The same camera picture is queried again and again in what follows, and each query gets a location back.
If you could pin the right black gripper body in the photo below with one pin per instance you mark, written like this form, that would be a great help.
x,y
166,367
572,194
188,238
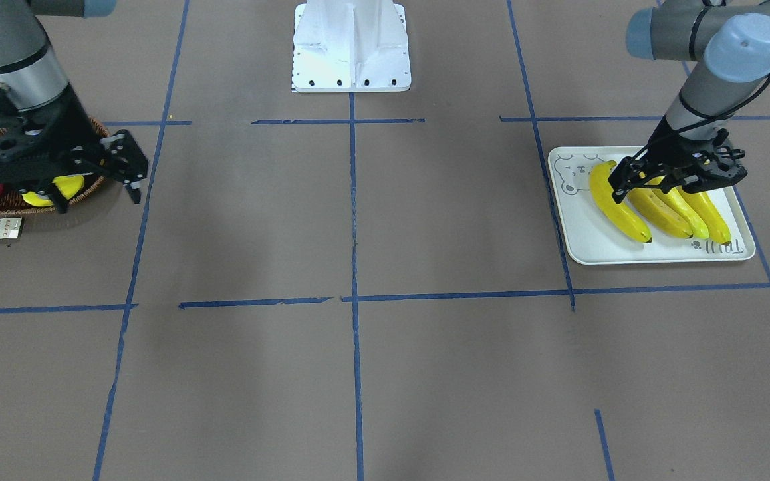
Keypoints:
x,y
80,122

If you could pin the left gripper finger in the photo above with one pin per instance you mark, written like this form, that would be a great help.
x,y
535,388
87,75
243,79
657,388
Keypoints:
x,y
622,186

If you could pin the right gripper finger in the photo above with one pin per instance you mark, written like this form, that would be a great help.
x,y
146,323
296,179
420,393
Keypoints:
x,y
57,198
134,191

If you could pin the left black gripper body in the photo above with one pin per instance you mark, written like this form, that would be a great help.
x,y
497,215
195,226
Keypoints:
x,y
678,145

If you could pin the yellow banana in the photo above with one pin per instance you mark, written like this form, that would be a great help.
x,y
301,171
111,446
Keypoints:
x,y
713,225
619,214
658,213
674,200

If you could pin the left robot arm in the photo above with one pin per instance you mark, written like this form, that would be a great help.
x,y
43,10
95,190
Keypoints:
x,y
730,48

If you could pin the brown wicker basket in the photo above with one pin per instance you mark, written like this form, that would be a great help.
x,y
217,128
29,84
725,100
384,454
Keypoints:
x,y
13,202

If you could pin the white basket tag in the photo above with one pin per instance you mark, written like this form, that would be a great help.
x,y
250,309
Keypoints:
x,y
10,228

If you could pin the cream bear-print tray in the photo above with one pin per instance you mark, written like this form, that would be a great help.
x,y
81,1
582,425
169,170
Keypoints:
x,y
591,239

